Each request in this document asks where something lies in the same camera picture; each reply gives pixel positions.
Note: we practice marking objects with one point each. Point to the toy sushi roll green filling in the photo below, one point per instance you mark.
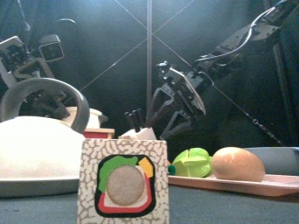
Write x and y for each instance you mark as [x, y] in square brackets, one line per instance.
[124, 186]

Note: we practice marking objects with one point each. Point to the small dark green toy piece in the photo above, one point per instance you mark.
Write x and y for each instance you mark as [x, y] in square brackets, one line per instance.
[171, 169]

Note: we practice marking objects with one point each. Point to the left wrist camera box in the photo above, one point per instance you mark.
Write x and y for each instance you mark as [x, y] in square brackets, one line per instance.
[51, 49]

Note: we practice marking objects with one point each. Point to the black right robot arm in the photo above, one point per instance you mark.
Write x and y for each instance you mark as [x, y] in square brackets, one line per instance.
[248, 32]

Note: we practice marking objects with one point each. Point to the red wooden box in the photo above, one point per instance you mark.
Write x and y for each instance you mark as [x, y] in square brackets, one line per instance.
[99, 133]

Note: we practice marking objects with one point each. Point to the small white toy pot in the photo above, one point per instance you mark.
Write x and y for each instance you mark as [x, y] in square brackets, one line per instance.
[94, 118]

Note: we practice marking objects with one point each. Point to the green toy lettuce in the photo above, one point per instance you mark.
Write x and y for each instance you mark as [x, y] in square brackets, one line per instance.
[194, 162]

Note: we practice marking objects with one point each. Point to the brown toy egg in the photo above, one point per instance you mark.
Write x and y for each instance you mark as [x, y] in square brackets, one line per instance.
[238, 164]

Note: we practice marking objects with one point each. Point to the white knife block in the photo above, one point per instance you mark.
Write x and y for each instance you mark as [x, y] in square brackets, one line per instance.
[142, 134]

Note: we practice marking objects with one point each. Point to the vertical metal frame pole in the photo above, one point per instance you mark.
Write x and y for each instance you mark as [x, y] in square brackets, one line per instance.
[148, 43]

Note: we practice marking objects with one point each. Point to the pink tray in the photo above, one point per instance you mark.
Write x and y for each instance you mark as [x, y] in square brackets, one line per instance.
[248, 186]

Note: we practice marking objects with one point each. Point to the blue-gray bowl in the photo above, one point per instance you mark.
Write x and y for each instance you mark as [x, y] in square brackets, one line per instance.
[280, 160]

